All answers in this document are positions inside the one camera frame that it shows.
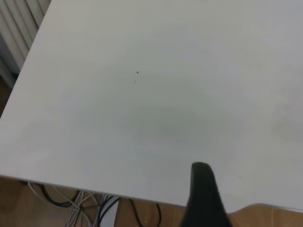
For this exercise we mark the white ribbed radiator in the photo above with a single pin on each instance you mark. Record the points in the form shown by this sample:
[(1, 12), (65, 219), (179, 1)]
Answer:
[(16, 35)]

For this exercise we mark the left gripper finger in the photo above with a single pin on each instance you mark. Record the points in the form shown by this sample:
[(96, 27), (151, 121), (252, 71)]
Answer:
[(204, 201)]

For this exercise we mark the white table leg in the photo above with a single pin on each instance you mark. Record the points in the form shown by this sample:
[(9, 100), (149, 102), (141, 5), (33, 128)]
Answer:
[(110, 216)]

